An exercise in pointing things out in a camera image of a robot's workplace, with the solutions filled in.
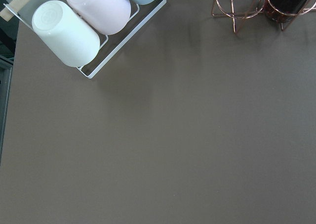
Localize copper wire bottle rack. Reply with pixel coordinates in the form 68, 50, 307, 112
211, 0, 316, 34

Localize white wire cup rack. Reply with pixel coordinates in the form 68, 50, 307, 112
0, 0, 166, 79

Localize pink cup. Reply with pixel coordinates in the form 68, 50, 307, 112
66, 0, 131, 35

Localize white cup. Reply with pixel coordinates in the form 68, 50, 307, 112
32, 0, 100, 67

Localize bottle in rack lower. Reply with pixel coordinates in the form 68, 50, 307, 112
263, 0, 311, 24

